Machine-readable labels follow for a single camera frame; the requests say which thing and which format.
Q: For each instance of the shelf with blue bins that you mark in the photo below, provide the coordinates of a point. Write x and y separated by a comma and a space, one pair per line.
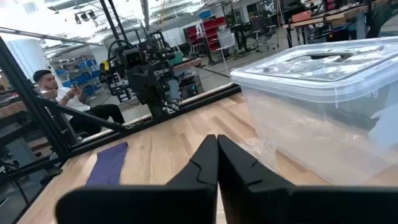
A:
81, 74

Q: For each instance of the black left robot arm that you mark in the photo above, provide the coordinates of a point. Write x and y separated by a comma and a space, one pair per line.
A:
155, 104

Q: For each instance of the teal crate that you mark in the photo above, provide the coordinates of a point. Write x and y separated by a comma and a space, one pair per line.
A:
176, 57

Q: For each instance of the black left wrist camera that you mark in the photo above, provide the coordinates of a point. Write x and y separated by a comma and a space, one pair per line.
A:
133, 57

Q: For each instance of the clear plastic storage bin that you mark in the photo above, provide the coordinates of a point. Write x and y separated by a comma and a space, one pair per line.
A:
311, 124

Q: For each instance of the orange box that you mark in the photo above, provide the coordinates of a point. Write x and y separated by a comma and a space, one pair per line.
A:
301, 16

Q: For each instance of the purple elastic bandage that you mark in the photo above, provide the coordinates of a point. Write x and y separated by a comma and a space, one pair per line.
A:
107, 165

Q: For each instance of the black table frame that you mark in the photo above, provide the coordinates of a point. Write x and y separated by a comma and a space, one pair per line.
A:
46, 124

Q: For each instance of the person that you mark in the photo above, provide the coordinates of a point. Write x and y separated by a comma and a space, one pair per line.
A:
71, 99

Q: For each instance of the black office chair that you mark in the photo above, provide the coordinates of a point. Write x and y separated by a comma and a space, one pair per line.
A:
261, 28

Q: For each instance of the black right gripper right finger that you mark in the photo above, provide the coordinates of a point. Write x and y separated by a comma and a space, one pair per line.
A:
264, 202

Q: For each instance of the clear plastic zipper bag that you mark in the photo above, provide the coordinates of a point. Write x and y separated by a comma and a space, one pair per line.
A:
261, 155

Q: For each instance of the white sign on stand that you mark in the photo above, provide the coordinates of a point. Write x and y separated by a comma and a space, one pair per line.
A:
225, 39

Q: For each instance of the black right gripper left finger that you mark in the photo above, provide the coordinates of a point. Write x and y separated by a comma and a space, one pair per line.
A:
186, 202

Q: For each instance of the red shelf unit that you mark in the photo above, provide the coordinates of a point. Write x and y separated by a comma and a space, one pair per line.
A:
193, 35
214, 31

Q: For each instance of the wooden workbench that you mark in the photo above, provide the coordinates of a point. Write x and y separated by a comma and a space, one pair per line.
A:
326, 15

